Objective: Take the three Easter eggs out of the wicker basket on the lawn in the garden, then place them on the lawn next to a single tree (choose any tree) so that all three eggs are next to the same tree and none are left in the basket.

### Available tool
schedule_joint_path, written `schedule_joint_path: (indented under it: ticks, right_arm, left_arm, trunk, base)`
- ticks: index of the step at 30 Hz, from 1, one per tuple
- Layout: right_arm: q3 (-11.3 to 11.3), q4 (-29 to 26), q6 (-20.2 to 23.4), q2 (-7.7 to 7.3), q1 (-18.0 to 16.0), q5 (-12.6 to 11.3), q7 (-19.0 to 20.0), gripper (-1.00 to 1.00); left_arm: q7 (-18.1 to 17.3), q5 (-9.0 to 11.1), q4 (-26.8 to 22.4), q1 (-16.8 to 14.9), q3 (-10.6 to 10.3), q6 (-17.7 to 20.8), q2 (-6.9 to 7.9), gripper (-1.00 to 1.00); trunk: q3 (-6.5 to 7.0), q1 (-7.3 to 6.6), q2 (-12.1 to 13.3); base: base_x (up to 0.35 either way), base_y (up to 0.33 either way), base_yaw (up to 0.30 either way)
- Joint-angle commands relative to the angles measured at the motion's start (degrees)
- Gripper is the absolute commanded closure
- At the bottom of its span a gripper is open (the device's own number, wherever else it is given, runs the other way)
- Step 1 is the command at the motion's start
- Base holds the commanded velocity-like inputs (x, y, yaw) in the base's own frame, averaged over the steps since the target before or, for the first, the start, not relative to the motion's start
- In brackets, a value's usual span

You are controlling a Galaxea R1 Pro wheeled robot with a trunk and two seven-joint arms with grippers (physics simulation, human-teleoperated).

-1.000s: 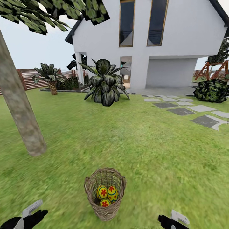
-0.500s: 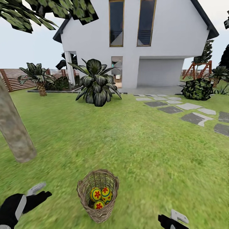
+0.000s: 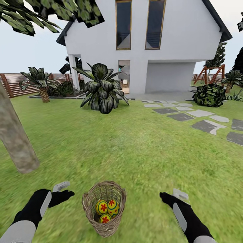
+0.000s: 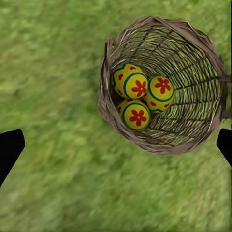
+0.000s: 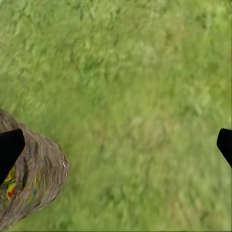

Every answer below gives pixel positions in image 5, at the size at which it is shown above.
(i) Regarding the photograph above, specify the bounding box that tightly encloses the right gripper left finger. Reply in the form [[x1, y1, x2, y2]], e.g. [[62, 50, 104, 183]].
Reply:
[[0, 129, 25, 186]]

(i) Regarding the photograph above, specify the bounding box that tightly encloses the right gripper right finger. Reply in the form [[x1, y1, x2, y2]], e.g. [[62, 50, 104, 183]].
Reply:
[[217, 128, 232, 167]]

